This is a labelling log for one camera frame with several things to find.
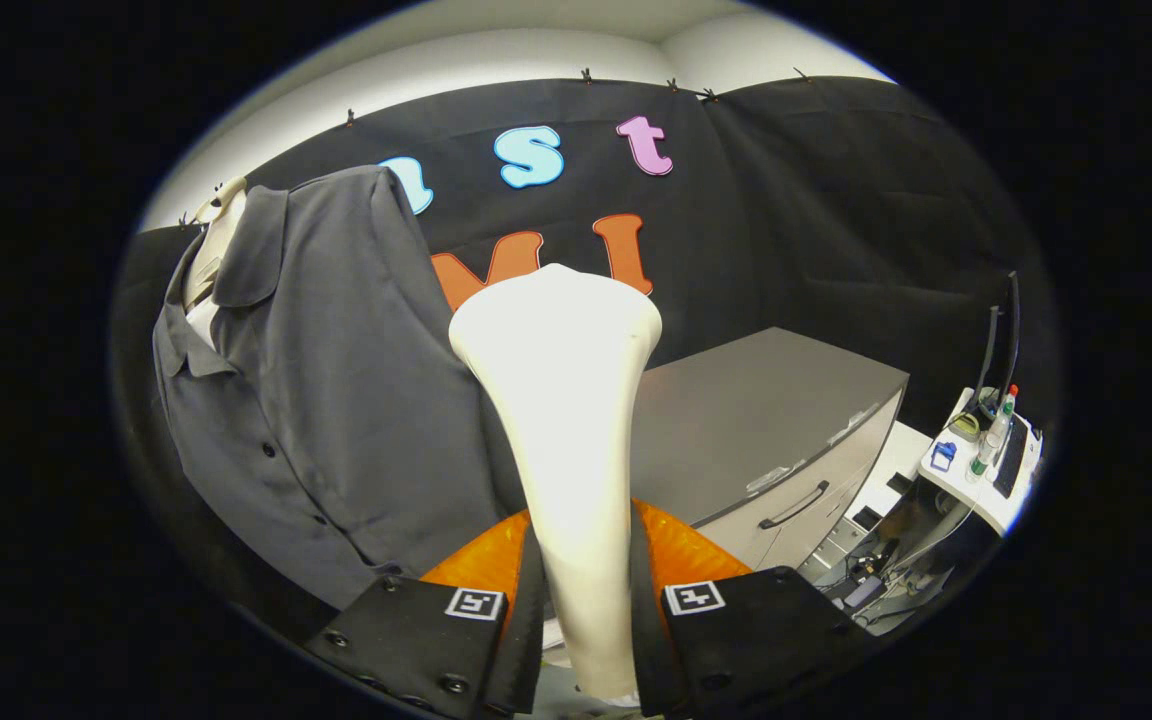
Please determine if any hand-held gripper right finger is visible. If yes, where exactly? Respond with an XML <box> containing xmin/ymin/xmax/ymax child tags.
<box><xmin>629</xmin><ymin>500</ymin><xmax>877</xmax><ymax>719</ymax></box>

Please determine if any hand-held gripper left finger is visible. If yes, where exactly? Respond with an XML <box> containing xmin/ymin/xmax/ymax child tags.
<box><xmin>301</xmin><ymin>510</ymin><xmax>547</xmax><ymax>719</ymax></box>

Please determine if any white garment steamer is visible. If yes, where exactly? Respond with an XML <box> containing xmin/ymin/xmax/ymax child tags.
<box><xmin>448</xmin><ymin>263</ymin><xmax>664</xmax><ymax>703</ymax></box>

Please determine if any grey button shirt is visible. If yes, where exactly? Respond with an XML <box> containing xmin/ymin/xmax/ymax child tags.
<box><xmin>153</xmin><ymin>165</ymin><xmax>527</xmax><ymax>611</ymax></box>

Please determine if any grey cabinet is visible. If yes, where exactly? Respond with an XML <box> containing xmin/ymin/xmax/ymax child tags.
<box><xmin>631</xmin><ymin>327</ymin><xmax>912</xmax><ymax>571</ymax></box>

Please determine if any white flat platform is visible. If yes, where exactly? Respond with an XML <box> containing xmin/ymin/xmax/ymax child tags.
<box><xmin>851</xmin><ymin>420</ymin><xmax>937</xmax><ymax>521</ymax></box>

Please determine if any white side desk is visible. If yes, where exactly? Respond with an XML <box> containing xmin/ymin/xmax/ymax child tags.
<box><xmin>919</xmin><ymin>388</ymin><xmax>1045</xmax><ymax>536</ymax></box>

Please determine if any black keyboard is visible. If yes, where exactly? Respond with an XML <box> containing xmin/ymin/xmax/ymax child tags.
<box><xmin>993</xmin><ymin>420</ymin><xmax>1030</xmax><ymax>499</ymax></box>

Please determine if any computer monitor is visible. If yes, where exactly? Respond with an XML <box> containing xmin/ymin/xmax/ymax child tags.
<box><xmin>976</xmin><ymin>270</ymin><xmax>1022</xmax><ymax>401</ymax></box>

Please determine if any white mannequin torso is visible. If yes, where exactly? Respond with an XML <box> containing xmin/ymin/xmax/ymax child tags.
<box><xmin>181</xmin><ymin>177</ymin><xmax>249</xmax><ymax>351</ymax></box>

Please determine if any tangle of floor cables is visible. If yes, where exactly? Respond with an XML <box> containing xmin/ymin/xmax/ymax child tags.
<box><xmin>816</xmin><ymin>520</ymin><xmax>937</xmax><ymax>626</ymax></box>

